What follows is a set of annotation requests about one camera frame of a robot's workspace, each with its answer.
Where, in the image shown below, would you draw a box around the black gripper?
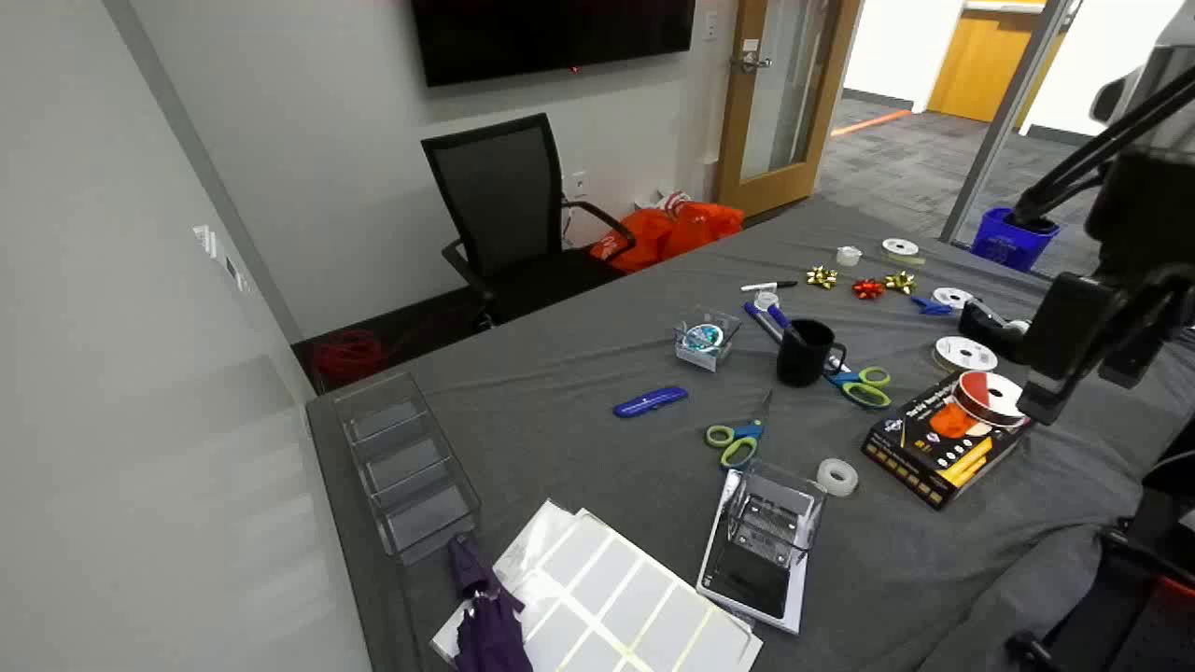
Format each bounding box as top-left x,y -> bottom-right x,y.
1017,145 -> 1195,425

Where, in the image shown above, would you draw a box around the black tape dispenser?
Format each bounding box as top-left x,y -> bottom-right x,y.
956,299 -> 1033,364

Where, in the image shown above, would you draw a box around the blue bin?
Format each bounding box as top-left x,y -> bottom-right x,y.
967,206 -> 1064,275

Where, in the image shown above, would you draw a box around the small blue object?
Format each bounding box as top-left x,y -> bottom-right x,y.
905,292 -> 958,319

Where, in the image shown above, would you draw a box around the black stand rods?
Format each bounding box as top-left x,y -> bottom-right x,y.
1009,61 -> 1195,230

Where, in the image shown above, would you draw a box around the black and yellow box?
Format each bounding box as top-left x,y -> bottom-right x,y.
859,369 -> 1033,512

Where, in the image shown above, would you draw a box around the green and blue scissors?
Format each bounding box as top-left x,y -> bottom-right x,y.
702,387 -> 780,472
821,352 -> 899,414

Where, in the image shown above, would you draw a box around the yellow wooden door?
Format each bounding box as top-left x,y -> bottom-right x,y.
922,5 -> 1037,131

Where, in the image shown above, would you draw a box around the black mug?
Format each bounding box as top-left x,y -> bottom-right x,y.
774,317 -> 850,392

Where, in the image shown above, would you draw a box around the blue pen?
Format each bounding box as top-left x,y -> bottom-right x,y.
741,299 -> 804,347

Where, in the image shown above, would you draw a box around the small clear tape container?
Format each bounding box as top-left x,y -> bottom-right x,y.
672,309 -> 742,378

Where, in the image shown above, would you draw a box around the wooden door with glass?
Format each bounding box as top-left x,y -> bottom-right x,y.
713,0 -> 866,225

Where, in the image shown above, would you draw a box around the black booklet with white edge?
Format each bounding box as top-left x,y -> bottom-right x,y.
694,465 -> 824,639

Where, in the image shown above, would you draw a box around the orange bag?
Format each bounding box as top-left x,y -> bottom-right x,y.
586,196 -> 749,280

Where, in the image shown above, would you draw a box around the white label sheets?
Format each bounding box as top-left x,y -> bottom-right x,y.
429,497 -> 764,672

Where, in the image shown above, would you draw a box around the black mesh office chair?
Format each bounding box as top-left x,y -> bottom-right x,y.
418,113 -> 637,327

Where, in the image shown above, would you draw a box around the purple cloth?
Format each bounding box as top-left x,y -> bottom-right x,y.
444,530 -> 540,672

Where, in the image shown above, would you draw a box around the clear acrylic organizer tray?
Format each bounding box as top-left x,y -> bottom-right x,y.
333,378 -> 484,566

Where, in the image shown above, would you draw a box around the red object on floor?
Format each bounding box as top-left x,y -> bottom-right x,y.
305,327 -> 393,392

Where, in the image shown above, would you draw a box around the metal door frame post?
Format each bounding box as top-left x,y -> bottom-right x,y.
936,0 -> 1083,245

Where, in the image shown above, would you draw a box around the black cart frame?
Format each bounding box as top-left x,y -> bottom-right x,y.
1001,416 -> 1195,672

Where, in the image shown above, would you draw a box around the black wall television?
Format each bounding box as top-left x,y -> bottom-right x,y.
408,0 -> 698,88

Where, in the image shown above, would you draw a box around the white light switch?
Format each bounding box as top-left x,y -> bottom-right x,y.
189,219 -> 244,286

